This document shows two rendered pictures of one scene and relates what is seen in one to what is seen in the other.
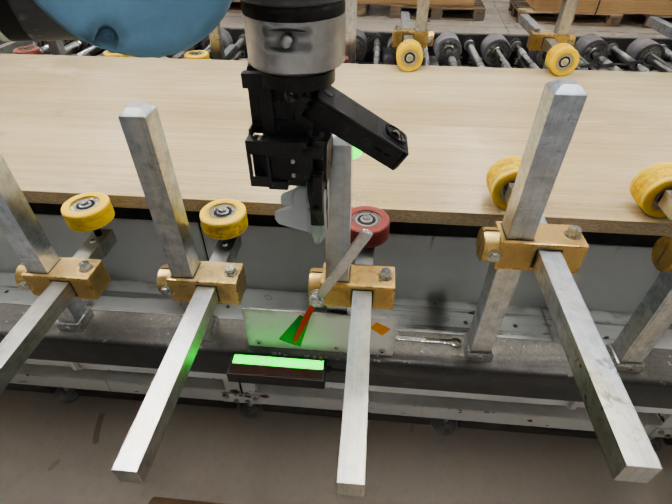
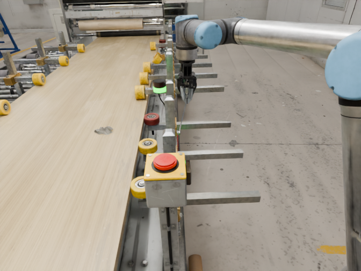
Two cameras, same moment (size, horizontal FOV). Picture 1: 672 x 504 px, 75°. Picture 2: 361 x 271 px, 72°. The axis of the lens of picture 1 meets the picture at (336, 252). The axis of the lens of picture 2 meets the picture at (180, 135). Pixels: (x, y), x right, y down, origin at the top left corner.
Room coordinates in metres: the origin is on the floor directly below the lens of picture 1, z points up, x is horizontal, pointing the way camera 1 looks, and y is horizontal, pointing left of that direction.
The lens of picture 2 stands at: (0.58, 1.09, 1.49)
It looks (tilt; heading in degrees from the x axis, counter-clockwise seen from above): 32 degrees down; 264
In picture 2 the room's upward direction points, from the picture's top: 1 degrees counter-clockwise
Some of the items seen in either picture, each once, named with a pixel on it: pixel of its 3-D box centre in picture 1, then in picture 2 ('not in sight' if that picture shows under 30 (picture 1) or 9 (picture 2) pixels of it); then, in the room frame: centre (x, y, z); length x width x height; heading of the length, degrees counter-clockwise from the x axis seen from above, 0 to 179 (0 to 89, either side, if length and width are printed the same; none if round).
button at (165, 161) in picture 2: not in sight; (165, 163); (0.57, 0.75, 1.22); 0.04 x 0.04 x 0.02
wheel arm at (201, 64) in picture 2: not in sight; (179, 65); (0.37, -0.78, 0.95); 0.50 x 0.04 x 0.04; 175
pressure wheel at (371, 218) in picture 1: (365, 242); (152, 125); (0.60, -0.05, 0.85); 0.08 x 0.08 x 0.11
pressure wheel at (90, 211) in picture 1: (95, 227); (143, 194); (0.64, 0.45, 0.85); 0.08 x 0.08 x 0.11
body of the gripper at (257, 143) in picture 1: (293, 126); (187, 73); (0.43, 0.04, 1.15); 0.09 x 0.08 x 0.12; 85
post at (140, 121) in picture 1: (180, 253); (171, 150); (0.52, 0.25, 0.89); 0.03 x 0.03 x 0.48; 85
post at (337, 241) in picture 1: (338, 274); (171, 126); (0.50, 0.00, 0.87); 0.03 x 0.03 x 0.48; 85
